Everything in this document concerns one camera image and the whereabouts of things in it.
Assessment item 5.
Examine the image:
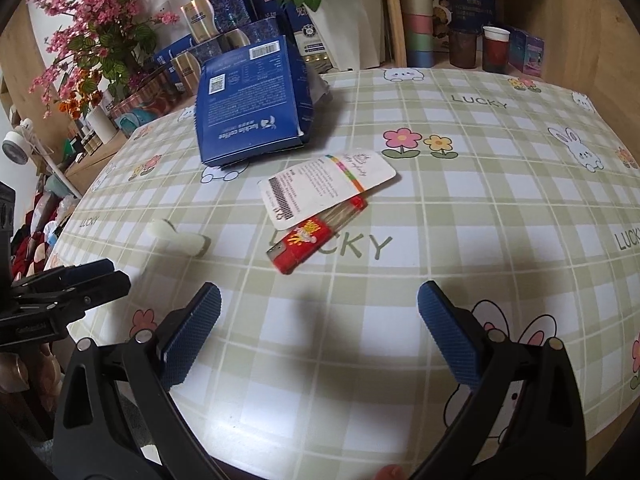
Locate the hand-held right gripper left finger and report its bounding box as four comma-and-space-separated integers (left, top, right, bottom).
52, 282, 223, 480

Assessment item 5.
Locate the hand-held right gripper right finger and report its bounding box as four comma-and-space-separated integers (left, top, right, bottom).
412, 281, 586, 480

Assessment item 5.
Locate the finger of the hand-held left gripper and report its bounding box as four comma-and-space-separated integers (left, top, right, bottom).
12, 271, 132, 318
10, 258, 116, 291

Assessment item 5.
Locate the red lighter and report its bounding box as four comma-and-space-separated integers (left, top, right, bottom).
267, 196, 368, 276

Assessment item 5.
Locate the white barcode card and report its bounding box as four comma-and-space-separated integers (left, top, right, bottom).
257, 150, 397, 223

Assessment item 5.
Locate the blue cardboard box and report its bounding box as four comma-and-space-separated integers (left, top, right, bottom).
194, 35, 316, 167

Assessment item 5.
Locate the grey plastic bag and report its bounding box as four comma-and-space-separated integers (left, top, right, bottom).
302, 66, 334, 108

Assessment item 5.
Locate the person's left hand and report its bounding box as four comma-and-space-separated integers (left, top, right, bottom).
0, 342, 63, 393

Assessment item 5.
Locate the red checked blanket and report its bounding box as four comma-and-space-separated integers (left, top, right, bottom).
10, 195, 68, 273

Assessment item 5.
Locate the checked bunny tablecloth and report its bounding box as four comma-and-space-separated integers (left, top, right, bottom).
42, 67, 640, 461

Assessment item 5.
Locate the row of small brown bottles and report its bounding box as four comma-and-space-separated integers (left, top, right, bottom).
75, 127, 101, 156

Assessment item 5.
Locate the white ribbed vase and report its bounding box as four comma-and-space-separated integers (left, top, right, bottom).
85, 105, 117, 147

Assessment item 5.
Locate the white desk fan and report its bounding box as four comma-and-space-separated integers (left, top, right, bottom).
1, 119, 83, 198

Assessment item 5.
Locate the orange flower bunch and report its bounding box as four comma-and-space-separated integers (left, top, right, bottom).
57, 70, 103, 117

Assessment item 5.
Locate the scalloped painted tin box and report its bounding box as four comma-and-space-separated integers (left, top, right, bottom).
110, 67, 197, 133

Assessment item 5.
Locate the gold blue gift box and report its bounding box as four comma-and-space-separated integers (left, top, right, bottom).
220, 17, 282, 53
170, 40, 226, 98
180, 0, 253, 43

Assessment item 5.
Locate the wooden bookshelf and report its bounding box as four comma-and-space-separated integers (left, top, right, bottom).
0, 10, 31, 121

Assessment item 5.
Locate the blue flat carton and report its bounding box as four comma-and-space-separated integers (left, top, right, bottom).
150, 35, 198, 68

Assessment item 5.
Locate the pink blossom bouquet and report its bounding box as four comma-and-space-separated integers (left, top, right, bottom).
25, 0, 181, 116

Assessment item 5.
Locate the red cup white rim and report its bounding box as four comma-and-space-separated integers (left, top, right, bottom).
481, 26, 511, 74

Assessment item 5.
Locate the brown plastic cup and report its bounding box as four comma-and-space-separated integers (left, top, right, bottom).
448, 27, 479, 68

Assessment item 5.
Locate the small purple blue box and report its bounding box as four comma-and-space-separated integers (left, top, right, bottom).
509, 27, 546, 78

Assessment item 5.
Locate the stack of pastel paper cups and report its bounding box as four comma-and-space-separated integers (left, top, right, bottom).
401, 0, 435, 68

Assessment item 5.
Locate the small blue box red mark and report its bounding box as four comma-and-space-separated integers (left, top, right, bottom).
250, 0, 283, 26

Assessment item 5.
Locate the white faceted plant pot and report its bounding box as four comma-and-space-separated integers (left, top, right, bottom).
302, 0, 388, 72

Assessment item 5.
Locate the wooden shelf unit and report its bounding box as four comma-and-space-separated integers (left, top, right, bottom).
377, 0, 621, 111

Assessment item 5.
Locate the blue white labelled box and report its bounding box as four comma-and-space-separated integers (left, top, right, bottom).
282, 2, 332, 68

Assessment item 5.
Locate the patterned food box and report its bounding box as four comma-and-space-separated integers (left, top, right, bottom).
430, 0, 457, 53

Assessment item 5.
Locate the dark blue box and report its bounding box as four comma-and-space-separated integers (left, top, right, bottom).
450, 0, 498, 36

